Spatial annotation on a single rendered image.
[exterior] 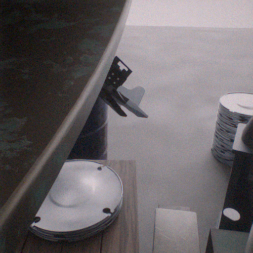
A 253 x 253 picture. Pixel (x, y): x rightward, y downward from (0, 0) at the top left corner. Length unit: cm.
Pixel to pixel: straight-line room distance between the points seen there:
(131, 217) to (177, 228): 41
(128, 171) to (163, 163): 65
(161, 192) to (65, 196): 68
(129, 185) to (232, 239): 54
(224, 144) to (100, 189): 92
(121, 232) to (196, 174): 83
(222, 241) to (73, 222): 45
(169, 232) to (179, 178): 110
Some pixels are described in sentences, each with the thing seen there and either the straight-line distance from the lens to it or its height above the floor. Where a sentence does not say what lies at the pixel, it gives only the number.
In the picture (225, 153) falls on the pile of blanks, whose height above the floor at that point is 7.
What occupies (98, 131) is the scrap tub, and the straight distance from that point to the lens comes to 126.
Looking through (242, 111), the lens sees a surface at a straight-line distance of 154.
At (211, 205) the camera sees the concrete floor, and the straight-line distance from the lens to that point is 140.
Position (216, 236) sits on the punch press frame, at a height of 65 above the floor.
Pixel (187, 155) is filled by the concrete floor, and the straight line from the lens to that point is 168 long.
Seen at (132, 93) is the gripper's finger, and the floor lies 71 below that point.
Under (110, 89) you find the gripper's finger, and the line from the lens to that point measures 62.
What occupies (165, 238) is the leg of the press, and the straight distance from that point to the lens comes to 41.
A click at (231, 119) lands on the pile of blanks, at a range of 154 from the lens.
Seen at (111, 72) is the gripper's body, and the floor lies 74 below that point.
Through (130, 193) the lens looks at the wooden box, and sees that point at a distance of 89.
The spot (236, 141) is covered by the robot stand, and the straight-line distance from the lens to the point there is 100.
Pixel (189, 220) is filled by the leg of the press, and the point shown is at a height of 64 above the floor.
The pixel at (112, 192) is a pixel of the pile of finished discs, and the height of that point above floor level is 39.
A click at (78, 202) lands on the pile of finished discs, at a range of 81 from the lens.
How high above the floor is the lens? 96
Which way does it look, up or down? 29 degrees down
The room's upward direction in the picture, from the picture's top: straight up
